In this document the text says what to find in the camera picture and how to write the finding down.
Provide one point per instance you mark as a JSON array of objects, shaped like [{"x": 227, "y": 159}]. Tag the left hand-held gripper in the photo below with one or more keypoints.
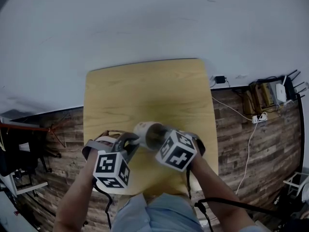
[{"x": 106, "y": 164}]

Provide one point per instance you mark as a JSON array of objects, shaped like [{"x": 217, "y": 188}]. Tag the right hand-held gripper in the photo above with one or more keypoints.
[{"x": 176, "y": 151}]

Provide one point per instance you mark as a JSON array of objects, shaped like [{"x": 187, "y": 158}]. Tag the white cup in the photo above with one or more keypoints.
[{"x": 144, "y": 132}]

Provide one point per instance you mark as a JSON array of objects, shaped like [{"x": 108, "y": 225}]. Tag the person's left forearm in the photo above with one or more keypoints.
[{"x": 74, "y": 197}]

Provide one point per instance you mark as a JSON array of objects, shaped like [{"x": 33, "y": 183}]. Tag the person's right forearm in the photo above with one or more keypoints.
[{"x": 212, "y": 192}]

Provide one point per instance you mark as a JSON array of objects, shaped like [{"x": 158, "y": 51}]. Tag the light blue shirt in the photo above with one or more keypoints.
[{"x": 157, "y": 214}]

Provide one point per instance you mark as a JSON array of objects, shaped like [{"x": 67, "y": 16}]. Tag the black power adapter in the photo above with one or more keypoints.
[{"x": 220, "y": 79}]

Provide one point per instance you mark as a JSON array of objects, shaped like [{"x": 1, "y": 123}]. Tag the white power strip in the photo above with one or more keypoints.
[{"x": 259, "y": 118}]

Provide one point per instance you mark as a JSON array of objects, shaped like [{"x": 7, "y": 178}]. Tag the yellow box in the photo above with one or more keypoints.
[{"x": 262, "y": 97}]

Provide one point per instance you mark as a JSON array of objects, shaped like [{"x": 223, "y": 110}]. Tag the orange rod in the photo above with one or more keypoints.
[{"x": 29, "y": 128}]

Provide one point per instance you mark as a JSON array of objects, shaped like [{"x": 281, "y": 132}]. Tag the black office chair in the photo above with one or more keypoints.
[{"x": 19, "y": 151}]

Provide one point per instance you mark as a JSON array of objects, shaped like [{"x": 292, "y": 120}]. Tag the white low shelf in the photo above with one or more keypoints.
[{"x": 26, "y": 186}]

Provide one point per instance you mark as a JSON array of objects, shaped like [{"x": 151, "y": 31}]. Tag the white router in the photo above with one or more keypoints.
[{"x": 280, "y": 93}]

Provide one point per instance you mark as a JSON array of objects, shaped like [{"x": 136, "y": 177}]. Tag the black router with antennas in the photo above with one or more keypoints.
[{"x": 291, "y": 91}]

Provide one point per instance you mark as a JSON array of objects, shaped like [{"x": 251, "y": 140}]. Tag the white metal rack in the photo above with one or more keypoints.
[{"x": 295, "y": 185}]

